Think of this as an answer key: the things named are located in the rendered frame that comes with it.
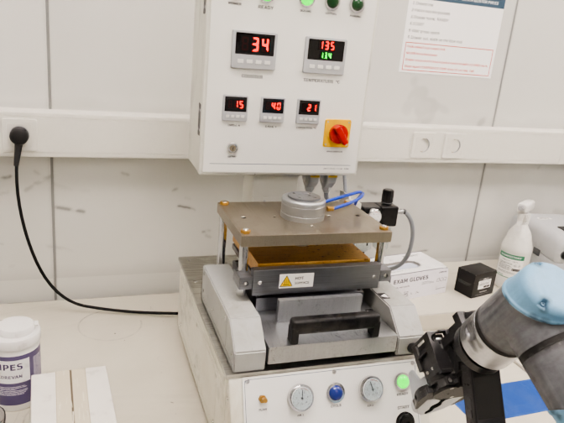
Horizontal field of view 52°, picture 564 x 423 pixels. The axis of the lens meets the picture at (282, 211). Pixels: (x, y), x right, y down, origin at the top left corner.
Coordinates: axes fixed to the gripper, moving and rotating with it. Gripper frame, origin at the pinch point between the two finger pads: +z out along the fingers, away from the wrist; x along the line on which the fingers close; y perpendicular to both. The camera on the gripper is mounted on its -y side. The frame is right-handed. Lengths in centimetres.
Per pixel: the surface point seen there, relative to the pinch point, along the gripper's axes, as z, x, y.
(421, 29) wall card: -4, -33, 96
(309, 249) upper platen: -0.5, 12.1, 29.9
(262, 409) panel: 3.6, 24.2, 4.2
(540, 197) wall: 35, -86, 71
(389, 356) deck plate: 1.1, 1.9, 9.8
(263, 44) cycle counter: -19, 20, 62
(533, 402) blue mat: 18.7, -36.8, 4.6
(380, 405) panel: 4.5, 4.3, 3.0
